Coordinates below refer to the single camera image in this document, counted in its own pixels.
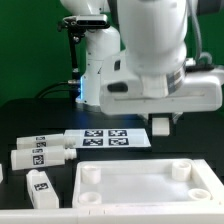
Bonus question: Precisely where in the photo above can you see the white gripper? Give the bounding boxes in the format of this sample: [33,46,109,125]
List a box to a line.
[99,66,224,124]

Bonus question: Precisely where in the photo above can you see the white desk tabletop tray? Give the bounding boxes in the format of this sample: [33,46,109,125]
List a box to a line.
[72,158,224,208]

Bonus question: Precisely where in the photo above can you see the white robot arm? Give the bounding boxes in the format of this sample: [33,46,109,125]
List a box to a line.
[60,0,224,115]

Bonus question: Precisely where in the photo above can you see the white marker sheet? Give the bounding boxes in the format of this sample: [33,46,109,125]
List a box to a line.
[64,129,151,148]

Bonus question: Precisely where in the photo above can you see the white L-shaped fence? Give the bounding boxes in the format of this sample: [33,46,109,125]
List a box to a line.
[0,159,224,224]

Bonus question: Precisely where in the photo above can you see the white piece at left edge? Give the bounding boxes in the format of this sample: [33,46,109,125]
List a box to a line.
[0,164,4,184]

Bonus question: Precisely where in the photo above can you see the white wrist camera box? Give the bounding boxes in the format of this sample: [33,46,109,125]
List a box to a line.
[99,49,141,98]

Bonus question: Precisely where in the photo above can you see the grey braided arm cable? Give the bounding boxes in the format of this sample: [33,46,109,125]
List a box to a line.
[188,0,216,69]

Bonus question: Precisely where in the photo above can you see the black cables behind base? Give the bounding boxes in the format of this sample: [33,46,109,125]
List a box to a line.
[34,79,82,100]

